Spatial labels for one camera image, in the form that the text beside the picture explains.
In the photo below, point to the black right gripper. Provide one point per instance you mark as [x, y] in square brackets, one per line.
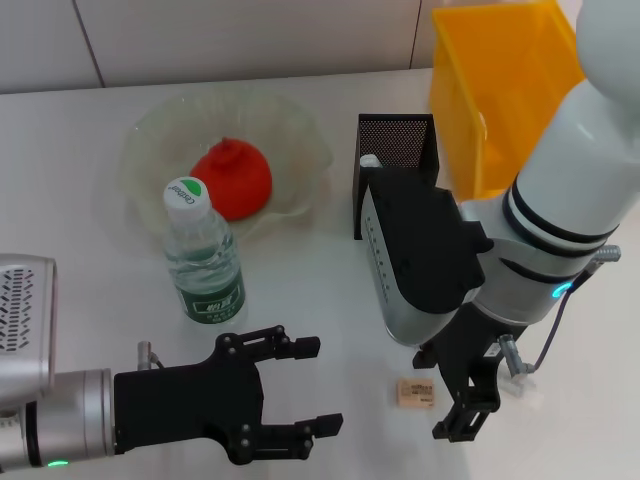
[475, 345]

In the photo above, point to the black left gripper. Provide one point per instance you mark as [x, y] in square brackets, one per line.
[185, 405]

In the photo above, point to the grey pen clear cap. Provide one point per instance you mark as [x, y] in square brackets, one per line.
[525, 392]

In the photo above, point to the clear water bottle green label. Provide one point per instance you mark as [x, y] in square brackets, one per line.
[205, 270]

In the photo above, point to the orange fruit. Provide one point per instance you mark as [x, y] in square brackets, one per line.
[235, 185]

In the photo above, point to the green pen white cap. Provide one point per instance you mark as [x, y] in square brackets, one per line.
[370, 161]

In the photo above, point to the small beige eraser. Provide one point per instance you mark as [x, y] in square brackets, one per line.
[415, 395]

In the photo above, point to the clear green glass fruit plate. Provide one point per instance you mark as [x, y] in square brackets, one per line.
[295, 145]

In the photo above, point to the black mesh pen holder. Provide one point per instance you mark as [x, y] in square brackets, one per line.
[400, 140]

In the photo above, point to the silver black right wrist box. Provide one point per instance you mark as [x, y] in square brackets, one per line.
[425, 250]

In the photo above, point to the silver black wrist box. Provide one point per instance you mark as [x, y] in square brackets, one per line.
[25, 310]
[425, 250]

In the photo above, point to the silver black left wrist box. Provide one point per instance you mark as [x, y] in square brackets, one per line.
[25, 310]

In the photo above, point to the yellow plastic bin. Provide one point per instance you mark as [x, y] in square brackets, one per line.
[475, 75]

